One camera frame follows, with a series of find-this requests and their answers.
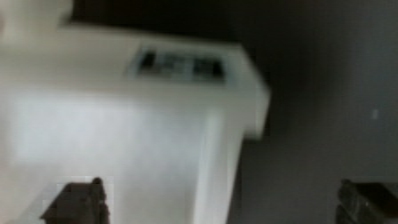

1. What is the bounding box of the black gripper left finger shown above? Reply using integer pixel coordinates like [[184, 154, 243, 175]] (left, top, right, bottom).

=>
[[40, 177, 109, 224]]

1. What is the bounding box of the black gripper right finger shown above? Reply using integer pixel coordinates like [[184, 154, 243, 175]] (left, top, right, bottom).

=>
[[335, 179, 398, 224]]

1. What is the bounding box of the white drawer box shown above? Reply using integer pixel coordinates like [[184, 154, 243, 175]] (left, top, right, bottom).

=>
[[0, 25, 269, 224]]

